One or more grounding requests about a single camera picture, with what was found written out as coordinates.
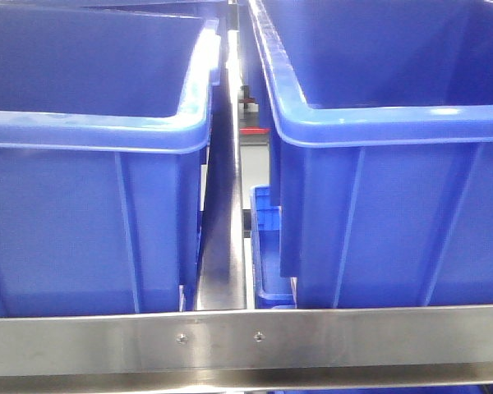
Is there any blue plastic bin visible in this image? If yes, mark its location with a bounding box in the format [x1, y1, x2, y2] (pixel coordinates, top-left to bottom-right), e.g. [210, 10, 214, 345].
[0, 3, 221, 318]
[248, 1, 493, 309]

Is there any right blue plastic bin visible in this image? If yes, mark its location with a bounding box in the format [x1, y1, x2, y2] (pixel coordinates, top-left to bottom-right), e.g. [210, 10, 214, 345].
[248, 1, 493, 309]

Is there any left blue plastic bin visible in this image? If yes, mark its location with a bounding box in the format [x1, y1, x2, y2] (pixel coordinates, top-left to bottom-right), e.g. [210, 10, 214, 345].
[0, 3, 221, 318]

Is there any lower blue plastic crate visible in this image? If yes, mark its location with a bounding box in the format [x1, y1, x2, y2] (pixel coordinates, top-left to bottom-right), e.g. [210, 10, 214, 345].
[250, 185, 295, 309]

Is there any stainless steel shelf rack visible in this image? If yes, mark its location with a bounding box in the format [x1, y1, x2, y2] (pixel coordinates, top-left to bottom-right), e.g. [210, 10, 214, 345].
[0, 0, 493, 394]

